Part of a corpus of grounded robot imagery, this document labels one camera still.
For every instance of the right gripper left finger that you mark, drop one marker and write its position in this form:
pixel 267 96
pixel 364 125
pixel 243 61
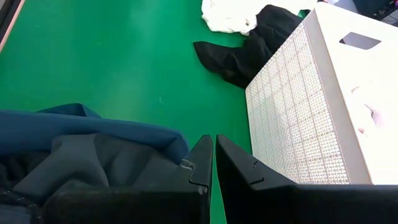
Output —
pixel 200 168

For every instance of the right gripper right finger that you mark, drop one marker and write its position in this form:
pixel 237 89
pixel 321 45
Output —
pixel 242 180

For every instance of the long black garment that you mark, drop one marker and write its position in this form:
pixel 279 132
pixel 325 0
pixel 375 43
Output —
pixel 242 59

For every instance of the dark green garment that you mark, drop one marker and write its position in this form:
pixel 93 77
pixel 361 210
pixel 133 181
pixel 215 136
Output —
pixel 74 161

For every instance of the large white shirt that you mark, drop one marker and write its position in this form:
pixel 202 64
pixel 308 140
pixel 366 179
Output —
pixel 373 115

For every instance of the large white lace garment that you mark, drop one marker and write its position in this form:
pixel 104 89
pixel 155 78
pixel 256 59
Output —
pixel 227 15

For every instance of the white plastic laundry basket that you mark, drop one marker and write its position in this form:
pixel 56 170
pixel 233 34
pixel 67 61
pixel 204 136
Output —
pixel 295 124

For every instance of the navy blue fabric bin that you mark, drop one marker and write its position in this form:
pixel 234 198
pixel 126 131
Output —
pixel 93 127

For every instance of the green table mat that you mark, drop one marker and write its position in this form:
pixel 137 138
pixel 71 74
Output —
pixel 109 62

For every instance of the black aluminium table frame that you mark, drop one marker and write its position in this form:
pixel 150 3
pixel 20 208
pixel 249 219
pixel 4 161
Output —
pixel 4 12

